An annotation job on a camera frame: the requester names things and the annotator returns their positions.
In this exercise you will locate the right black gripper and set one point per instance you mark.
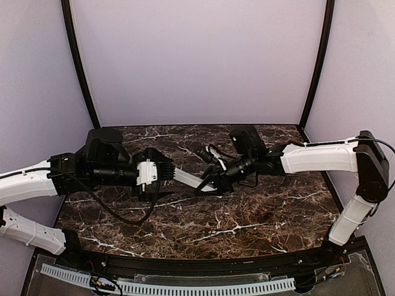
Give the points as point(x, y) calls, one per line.
point(219, 177)

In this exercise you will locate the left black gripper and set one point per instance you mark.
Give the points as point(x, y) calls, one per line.
point(136, 174)

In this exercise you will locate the white remote control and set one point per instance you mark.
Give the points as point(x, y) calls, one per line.
point(186, 178)

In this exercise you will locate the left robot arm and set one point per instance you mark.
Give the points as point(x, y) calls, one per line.
point(102, 161)

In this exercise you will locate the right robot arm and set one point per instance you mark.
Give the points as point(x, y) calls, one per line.
point(361, 154)

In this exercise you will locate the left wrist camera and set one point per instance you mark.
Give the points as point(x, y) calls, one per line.
point(147, 173)

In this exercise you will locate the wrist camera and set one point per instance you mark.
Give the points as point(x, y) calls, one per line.
point(147, 173)
point(210, 155)

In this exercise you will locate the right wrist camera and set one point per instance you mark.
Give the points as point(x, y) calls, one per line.
point(210, 155)

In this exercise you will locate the black front rail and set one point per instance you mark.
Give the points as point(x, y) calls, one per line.
point(117, 266)

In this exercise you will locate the white slotted cable duct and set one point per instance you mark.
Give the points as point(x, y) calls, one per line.
point(165, 285)

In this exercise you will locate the right black frame post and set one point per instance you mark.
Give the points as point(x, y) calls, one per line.
point(321, 53)

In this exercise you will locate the black frame post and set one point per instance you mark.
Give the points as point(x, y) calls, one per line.
point(77, 61)
point(321, 53)

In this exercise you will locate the left black frame post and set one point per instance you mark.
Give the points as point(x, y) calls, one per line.
point(77, 61)

